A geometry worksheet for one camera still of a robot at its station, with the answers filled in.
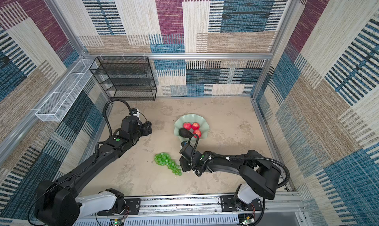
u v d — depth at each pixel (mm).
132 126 621
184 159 760
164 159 836
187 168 760
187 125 991
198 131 946
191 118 1024
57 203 393
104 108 1121
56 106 711
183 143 792
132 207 731
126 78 1108
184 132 940
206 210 729
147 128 749
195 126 989
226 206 729
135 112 727
